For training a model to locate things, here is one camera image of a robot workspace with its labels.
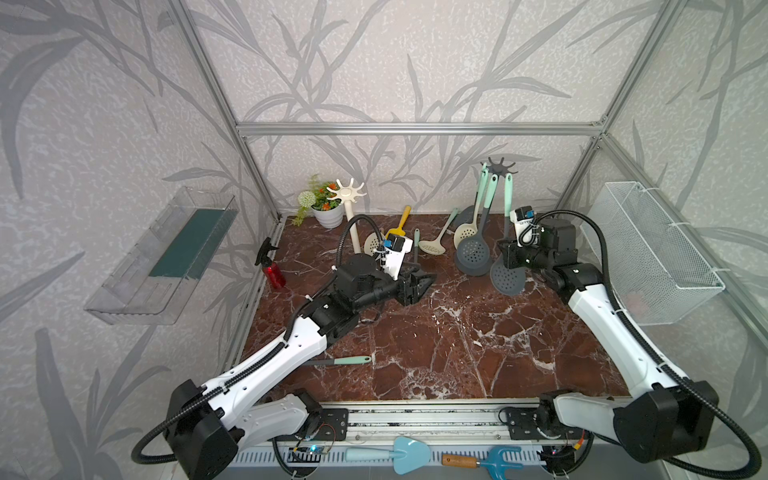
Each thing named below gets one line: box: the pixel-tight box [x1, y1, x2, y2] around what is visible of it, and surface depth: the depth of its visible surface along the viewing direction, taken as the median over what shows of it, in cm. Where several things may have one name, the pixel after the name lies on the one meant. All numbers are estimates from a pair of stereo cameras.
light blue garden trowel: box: [345, 436, 431, 475], surface depth 71 cm
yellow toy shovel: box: [386, 206, 412, 240], surface depth 119 cm
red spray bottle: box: [254, 237, 287, 289], surface depth 95 cm
